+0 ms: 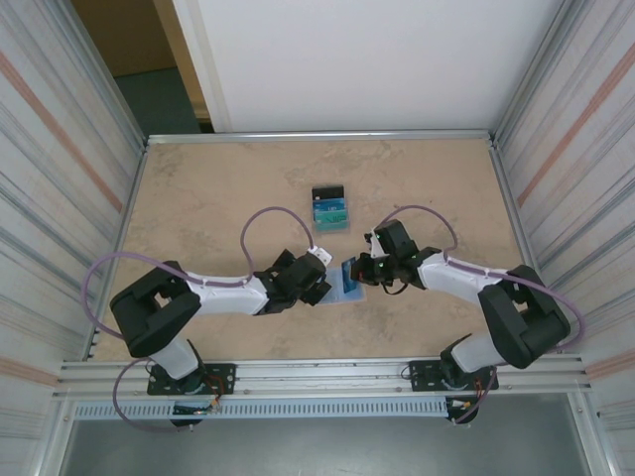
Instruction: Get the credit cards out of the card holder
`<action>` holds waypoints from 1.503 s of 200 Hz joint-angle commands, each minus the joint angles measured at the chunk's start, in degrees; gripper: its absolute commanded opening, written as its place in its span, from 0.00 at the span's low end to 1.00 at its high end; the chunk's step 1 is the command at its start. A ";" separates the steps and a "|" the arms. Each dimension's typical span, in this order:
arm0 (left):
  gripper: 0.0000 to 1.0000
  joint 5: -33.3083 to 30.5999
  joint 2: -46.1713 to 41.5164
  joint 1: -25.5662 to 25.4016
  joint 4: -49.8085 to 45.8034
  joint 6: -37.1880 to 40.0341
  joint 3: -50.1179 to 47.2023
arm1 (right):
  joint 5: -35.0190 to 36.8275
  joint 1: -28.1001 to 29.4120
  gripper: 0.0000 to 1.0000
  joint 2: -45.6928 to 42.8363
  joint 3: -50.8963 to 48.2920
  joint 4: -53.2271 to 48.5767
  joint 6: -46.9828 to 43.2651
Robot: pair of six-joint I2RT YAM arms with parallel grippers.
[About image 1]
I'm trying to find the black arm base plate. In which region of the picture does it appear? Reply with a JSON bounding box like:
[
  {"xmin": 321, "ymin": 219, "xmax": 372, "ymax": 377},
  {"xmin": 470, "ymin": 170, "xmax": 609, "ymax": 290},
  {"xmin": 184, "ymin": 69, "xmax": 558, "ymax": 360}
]
[
  {"xmin": 406, "ymin": 359, "xmax": 499, "ymax": 396},
  {"xmin": 147, "ymin": 363, "xmax": 238, "ymax": 397}
]

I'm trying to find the grey metal base panel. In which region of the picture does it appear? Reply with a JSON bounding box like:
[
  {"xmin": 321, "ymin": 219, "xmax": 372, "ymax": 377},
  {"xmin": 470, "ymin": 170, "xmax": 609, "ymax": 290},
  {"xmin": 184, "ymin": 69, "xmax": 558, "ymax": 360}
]
[{"xmin": 62, "ymin": 394, "xmax": 606, "ymax": 476}]

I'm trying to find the small circuit board with wires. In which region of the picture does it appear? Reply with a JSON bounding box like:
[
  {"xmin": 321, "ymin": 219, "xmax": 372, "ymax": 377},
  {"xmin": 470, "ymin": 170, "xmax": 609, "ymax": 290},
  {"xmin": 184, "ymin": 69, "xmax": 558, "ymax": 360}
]
[
  {"xmin": 172, "ymin": 396, "xmax": 222, "ymax": 416},
  {"xmin": 445, "ymin": 395, "xmax": 480, "ymax": 414}
]

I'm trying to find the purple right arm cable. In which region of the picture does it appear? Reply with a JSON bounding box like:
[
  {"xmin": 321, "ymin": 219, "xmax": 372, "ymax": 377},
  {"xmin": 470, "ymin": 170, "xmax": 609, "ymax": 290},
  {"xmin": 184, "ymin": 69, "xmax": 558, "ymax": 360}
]
[{"xmin": 379, "ymin": 205, "xmax": 586, "ymax": 427}]

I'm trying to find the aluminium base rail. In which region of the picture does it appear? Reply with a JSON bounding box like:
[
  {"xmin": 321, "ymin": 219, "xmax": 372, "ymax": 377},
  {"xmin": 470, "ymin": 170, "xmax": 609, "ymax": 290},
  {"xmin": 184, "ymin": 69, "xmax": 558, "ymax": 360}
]
[{"xmin": 52, "ymin": 352, "xmax": 596, "ymax": 402}]

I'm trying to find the aluminium table edge bar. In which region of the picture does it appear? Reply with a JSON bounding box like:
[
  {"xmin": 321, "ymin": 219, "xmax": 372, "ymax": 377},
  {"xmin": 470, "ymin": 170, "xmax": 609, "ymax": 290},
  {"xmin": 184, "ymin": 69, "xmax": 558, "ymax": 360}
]
[{"xmin": 146, "ymin": 129, "xmax": 497, "ymax": 148}]

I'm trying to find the clear acrylic card box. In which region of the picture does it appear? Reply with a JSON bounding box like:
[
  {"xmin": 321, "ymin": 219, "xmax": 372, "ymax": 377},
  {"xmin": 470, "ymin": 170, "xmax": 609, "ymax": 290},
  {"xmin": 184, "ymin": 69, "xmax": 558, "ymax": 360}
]
[{"xmin": 310, "ymin": 182, "xmax": 353, "ymax": 235}]

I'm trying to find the teal VIP credit card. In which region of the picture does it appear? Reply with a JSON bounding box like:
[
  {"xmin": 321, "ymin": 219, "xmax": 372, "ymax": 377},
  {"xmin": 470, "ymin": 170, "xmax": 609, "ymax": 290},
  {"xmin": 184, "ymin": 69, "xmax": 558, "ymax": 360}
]
[{"xmin": 315, "ymin": 210, "xmax": 349, "ymax": 233}]

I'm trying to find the white door frame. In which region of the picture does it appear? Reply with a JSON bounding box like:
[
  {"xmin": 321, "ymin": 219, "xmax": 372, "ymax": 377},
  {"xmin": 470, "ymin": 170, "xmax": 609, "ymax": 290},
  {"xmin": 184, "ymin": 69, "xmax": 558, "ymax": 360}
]
[{"xmin": 171, "ymin": 0, "xmax": 234, "ymax": 134}]

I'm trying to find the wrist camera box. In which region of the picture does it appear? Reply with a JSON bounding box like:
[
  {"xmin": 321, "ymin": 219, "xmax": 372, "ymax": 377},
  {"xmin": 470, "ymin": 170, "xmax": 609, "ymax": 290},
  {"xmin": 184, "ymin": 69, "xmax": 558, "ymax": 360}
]
[
  {"xmin": 306, "ymin": 246, "xmax": 334, "ymax": 268},
  {"xmin": 363, "ymin": 228, "xmax": 394, "ymax": 263}
]

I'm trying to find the aluminium table side bar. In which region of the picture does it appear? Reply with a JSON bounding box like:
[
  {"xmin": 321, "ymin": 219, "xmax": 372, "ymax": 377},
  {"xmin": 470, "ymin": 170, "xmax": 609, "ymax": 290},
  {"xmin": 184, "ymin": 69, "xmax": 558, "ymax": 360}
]
[
  {"xmin": 488, "ymin": 138, "xmax": 555, "ymax": 353},
  {"xmin": 88, "ymin": 141, "xmax": 150, "ymax": 361}
]

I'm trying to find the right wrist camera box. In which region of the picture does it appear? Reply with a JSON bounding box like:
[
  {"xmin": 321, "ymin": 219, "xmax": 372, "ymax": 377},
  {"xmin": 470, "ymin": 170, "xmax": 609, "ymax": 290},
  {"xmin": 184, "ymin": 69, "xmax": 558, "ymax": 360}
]
[{"xmin": 363, "ymin": 228, "xmax": 394, "ymax": 263}]

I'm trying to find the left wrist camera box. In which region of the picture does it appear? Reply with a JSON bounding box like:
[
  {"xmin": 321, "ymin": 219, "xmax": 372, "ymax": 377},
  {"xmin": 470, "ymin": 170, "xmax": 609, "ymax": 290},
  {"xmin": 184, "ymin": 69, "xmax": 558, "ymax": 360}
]
[{"xmin": 306, "ymin": 246, "xmax": 334, "ymax": 268}]

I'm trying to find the slotted grey cable duct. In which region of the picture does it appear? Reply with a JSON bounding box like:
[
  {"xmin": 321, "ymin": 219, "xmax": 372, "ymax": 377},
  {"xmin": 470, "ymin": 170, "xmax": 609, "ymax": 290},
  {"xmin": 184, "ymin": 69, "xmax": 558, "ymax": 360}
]
[{"xmin": 71, "ymin": 398, "xmax": 450, "ymax": 421}]

